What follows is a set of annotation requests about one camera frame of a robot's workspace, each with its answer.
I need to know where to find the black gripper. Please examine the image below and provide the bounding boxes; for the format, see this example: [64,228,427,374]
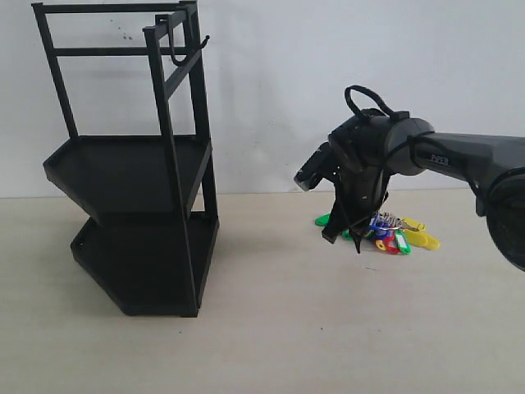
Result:
[322,115,390,254]

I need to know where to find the colourful key tag bunch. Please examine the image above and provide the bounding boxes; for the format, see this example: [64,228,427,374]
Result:
[314,210,441,256]

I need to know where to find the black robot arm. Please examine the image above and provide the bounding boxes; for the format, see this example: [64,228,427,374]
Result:
[322,115,524,269]

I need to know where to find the black metal shelf rack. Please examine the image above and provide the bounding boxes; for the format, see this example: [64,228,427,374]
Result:
[32,1,220,318]

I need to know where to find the black metal S hook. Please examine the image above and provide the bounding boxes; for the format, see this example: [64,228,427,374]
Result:
[155,12,210,66]

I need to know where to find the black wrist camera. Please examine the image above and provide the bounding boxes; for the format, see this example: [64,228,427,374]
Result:
[294,142,334,191]

